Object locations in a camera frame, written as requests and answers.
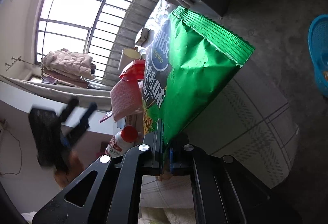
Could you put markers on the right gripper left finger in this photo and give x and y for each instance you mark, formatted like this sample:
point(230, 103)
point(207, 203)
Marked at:
point(109, 190)

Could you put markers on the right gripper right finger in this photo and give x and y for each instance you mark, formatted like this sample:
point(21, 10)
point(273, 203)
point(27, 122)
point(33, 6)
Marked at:
point(223, 190)

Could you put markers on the white strawberry milk bottle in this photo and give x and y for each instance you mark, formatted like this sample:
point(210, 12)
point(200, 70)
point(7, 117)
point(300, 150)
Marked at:
point(121, 142)

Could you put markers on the green chip bag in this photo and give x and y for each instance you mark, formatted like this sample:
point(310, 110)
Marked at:
point(189, 62)

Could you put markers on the blue mesh trash basket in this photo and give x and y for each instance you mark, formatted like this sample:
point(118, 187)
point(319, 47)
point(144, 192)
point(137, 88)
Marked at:
point(317, 44)

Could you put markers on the person's left hand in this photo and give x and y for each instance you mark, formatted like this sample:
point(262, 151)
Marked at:
point(76, 167)

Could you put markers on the pink quilted jacket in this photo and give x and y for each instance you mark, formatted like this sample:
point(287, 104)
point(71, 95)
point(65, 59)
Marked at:
point(71, 64)

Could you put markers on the red snack wrapper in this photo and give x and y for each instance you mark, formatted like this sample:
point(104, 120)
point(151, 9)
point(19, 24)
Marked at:
point(133, 71)

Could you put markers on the white paper cup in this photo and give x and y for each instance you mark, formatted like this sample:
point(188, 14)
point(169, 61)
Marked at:
point(128, 55)

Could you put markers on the window with metal bars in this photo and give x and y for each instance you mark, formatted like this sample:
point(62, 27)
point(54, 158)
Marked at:
point(94, 27)

